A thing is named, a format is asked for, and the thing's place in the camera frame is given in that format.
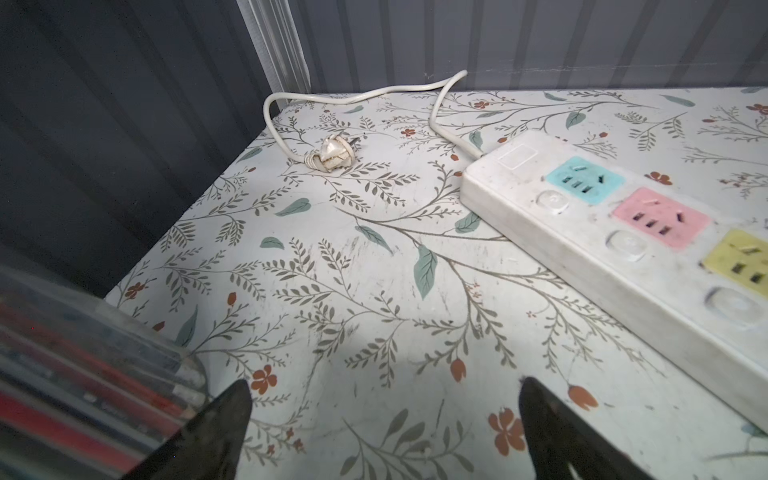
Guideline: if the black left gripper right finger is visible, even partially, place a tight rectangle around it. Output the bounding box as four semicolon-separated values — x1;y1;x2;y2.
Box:
518;377;650;480

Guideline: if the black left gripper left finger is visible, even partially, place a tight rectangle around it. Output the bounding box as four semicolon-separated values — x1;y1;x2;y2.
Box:
122;379;252;480

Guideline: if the white multicolour power strip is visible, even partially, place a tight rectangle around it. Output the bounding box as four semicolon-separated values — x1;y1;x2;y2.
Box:
460;132;767;428

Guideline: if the clear cup of pencils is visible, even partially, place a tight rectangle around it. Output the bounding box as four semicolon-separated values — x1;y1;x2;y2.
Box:
1;267;208;479

